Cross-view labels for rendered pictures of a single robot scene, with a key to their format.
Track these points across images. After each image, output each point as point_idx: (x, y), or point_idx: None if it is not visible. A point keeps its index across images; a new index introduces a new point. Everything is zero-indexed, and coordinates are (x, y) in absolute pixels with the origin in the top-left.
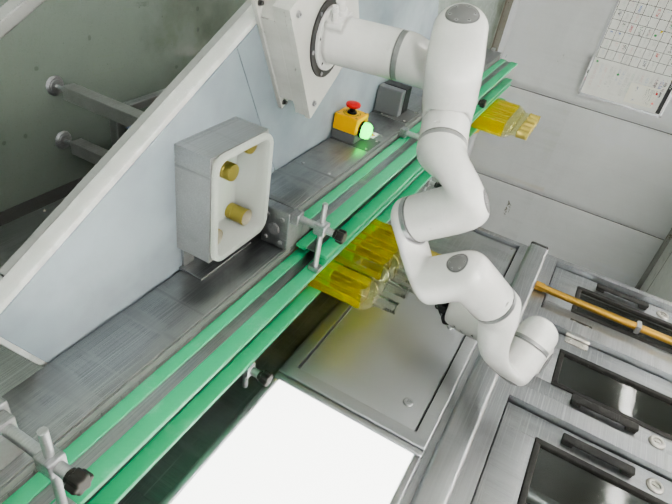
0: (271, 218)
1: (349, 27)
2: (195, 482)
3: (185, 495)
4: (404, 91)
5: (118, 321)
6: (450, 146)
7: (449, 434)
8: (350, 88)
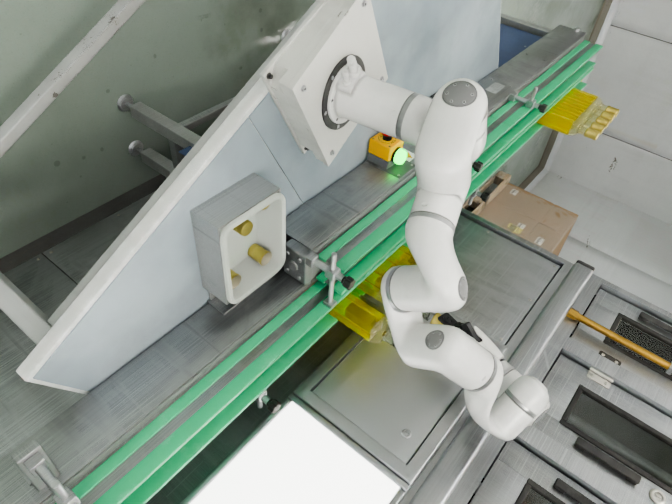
0: (291, 257)
1: (359, 90)
2: (206, 492)
3: (196, 503)
4: None
5: (148, 354)
6: (431, 234)
7: (439, 470)
8: None
